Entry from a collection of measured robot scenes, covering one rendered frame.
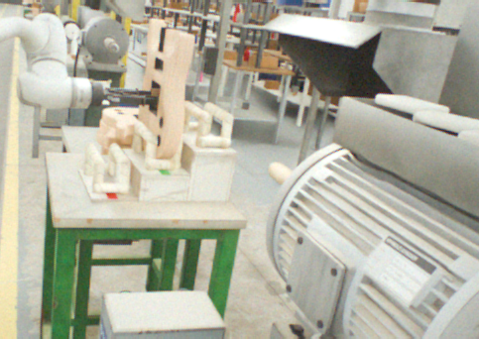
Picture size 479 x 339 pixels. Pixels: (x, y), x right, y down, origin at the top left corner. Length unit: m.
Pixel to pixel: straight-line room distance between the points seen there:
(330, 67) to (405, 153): 0.50
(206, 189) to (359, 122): 1.06
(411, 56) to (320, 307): 0.37
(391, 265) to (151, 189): 1.14
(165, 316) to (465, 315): 0.39
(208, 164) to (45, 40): 0.61
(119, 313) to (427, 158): 0.43
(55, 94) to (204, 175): 0.52
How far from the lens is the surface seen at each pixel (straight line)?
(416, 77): 0.83
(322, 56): 1.09
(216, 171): 1.69
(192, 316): 0.75
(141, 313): 0.74
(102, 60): 3.23
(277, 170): 0.99
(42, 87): 1.58
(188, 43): 1.53
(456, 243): 0.58
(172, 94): 1.55
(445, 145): 0.58
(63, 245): 1.53
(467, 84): 0.78
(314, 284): 0.64
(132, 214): 1.54
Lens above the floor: 1.53
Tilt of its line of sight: 20 degrees down
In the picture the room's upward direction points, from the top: 8 degrees clockwise
